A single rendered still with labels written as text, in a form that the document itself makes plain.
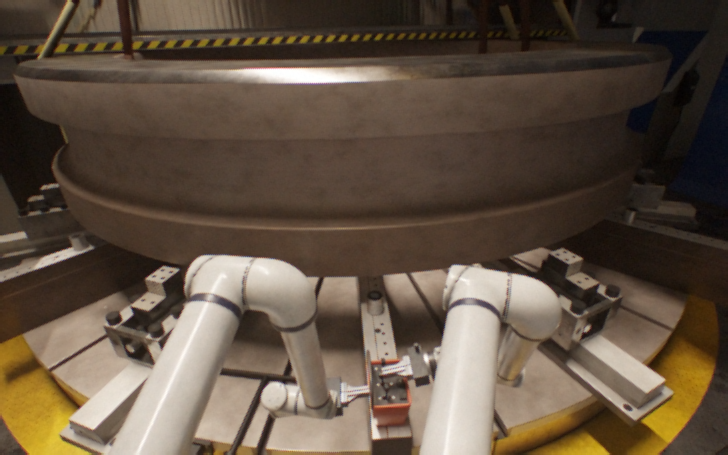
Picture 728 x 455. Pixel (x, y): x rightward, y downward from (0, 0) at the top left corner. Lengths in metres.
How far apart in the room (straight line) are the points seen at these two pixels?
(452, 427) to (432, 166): 1.25
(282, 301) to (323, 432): 1.15
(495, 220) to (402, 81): 0.79
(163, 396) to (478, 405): 0.54
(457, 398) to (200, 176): 1.56
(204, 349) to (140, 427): 0.15
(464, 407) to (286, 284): 0.42
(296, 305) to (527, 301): 0.51
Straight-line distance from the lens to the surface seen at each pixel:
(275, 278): 0.82
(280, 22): 4.51
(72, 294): 3.08
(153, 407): 0.76
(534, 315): 0.92
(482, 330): 0.82
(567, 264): 2.15
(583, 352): 2.27
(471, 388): 0.75
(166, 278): 2.09
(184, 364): 0.78
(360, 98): 1.47
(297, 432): 1.92
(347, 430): 1.90
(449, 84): 1.54
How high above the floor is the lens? 1.90
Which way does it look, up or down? 28 degrees down
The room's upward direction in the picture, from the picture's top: 1 degrees counter-clockwise
